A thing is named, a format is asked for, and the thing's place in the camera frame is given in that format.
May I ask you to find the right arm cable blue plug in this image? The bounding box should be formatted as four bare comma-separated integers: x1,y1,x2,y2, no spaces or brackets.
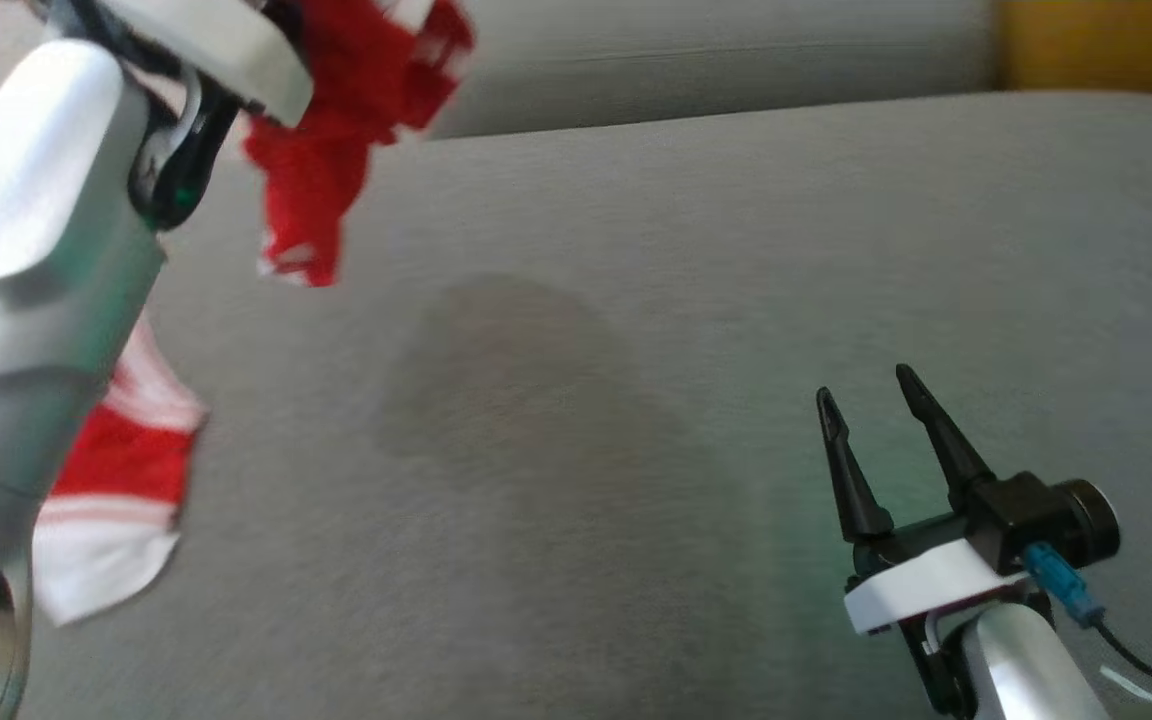
1021,543,1152,720

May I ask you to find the red and white basketball jersey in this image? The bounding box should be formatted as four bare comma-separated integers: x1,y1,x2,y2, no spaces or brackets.
31,0,477,627

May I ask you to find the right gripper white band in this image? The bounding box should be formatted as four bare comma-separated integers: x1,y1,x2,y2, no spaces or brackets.
816,364,1057,719

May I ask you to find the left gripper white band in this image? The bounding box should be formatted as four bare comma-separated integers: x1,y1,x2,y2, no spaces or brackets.
46,0,314,231

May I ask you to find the grey fabric sofa seat cushion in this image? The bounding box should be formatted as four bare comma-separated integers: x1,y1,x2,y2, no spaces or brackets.
0,90,1152,720

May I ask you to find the grey fabric sofa back cushion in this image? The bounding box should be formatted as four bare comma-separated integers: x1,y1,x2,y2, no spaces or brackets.
424,0,999,139

